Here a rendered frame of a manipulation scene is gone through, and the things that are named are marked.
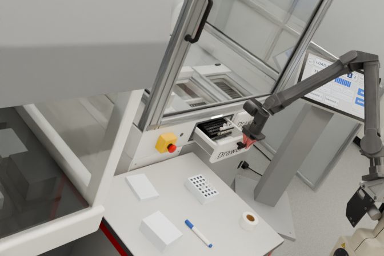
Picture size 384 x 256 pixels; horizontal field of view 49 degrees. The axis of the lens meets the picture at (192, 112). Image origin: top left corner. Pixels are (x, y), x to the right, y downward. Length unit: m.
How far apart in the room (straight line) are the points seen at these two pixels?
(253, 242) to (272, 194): 1.43
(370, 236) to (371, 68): 0.69
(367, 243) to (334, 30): 2.01
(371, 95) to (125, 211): 1.05
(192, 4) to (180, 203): 0.78
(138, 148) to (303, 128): 1.41
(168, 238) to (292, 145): 1.58
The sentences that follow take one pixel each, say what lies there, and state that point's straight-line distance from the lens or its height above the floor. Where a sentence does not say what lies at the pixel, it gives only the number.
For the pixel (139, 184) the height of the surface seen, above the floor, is 0.78.
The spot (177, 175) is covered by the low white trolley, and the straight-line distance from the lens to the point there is 1.84.
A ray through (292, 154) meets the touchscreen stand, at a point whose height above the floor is 0.52.
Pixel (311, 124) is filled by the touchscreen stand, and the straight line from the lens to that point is 2.84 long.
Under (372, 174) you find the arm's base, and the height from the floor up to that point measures 1.20.
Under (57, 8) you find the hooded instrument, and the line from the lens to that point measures 0.85.
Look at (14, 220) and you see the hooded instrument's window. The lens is 1.19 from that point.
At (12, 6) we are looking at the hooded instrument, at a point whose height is 1.56.
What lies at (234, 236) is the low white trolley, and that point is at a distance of 1.71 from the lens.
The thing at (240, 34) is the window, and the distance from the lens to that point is 1.78.
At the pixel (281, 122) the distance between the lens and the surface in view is 3.80.
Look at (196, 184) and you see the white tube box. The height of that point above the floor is 0.80.
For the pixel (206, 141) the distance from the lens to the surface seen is 1.91.
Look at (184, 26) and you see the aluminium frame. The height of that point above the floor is 1.41.
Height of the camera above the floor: 1.88
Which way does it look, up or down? 29 degrees down
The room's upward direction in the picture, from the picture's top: 24 degrees clockwise
